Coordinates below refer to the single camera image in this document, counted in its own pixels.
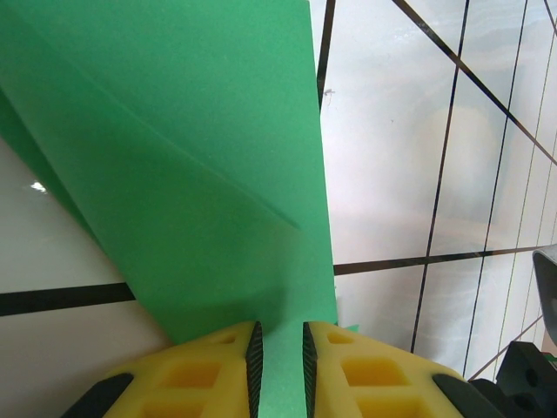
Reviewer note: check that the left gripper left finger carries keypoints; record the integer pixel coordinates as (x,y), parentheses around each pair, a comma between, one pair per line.
(183,383)

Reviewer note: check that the green cloth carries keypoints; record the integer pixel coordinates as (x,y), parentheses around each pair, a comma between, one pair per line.
(174,152)

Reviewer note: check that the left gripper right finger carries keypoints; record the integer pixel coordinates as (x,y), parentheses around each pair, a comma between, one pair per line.
(383,387)

